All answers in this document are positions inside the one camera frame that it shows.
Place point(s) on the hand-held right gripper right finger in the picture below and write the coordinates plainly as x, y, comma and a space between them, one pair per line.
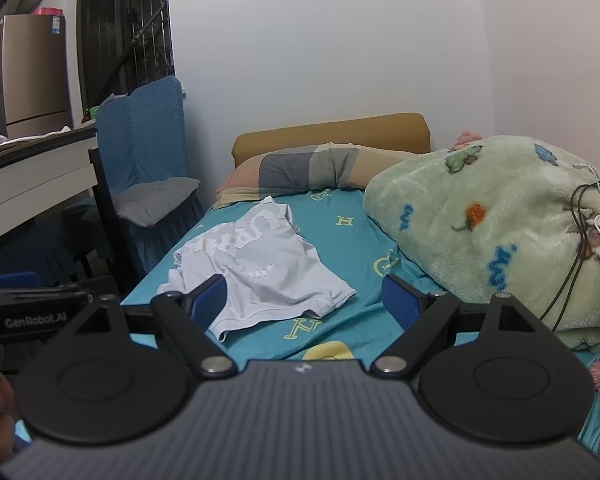
397, 297

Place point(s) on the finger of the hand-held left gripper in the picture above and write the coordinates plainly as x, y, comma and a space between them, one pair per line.
14, 280

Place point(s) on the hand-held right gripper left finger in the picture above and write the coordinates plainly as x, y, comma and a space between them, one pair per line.
210, 297

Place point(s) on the white printed t-shirt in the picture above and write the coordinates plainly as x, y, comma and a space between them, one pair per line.
270, 270

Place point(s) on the bed with teal printed sheet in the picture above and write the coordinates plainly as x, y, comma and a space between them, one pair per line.
350, 240

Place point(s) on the white desk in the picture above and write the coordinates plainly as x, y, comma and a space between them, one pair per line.
29, 185

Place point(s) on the green fleece printed blanket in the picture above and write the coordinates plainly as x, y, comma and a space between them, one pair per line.
480, 240

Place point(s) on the grey cushion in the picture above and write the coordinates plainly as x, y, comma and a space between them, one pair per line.
154, 200

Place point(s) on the plaid pillow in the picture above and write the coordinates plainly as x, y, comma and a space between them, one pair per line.
300, 170

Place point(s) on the blue covered chair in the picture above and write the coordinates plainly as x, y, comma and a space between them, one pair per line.
149, 130

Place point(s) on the tan headboard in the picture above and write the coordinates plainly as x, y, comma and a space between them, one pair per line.
330, 132

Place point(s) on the bronze refrigerator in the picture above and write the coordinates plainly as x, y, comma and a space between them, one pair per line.
34, 70

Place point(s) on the pink lidded container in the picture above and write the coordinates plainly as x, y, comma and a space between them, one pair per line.
49, 11

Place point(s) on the dark window grille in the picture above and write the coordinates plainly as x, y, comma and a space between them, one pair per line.
109, 25

